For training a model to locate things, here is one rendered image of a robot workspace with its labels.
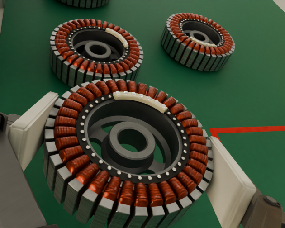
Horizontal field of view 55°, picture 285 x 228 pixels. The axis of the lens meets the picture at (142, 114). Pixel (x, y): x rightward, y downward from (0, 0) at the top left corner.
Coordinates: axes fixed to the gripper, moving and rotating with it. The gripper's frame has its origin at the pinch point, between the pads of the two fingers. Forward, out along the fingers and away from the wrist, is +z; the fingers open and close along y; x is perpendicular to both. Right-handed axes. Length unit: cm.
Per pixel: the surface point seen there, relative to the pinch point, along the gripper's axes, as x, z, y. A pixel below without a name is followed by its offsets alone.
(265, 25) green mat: 16, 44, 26
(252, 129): -0.3, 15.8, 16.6
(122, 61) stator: 3.3, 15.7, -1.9
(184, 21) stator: 10.6, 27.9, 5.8
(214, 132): -1.5, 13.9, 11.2
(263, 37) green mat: 13.3, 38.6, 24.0
